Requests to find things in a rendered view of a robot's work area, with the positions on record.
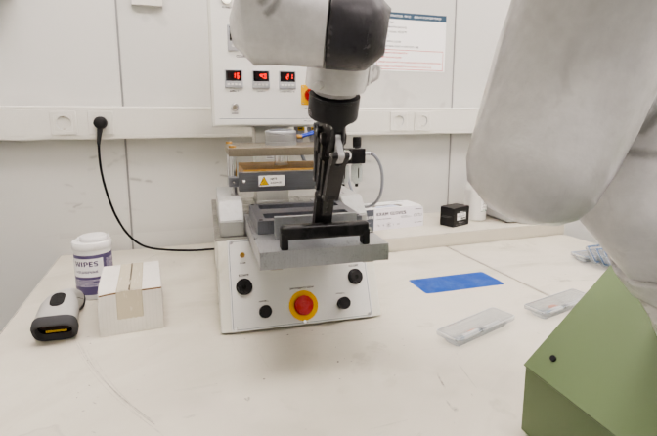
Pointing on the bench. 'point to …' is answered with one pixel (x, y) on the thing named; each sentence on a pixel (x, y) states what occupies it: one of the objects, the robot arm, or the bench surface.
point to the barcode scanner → (59, 316)
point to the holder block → (261, 215)
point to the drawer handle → (324, 231)
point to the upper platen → (276, 165)
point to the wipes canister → (91, 261)
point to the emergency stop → (303, 305)
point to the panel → (326, 275)
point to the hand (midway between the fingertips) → (323, 210)
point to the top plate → (281, 143)
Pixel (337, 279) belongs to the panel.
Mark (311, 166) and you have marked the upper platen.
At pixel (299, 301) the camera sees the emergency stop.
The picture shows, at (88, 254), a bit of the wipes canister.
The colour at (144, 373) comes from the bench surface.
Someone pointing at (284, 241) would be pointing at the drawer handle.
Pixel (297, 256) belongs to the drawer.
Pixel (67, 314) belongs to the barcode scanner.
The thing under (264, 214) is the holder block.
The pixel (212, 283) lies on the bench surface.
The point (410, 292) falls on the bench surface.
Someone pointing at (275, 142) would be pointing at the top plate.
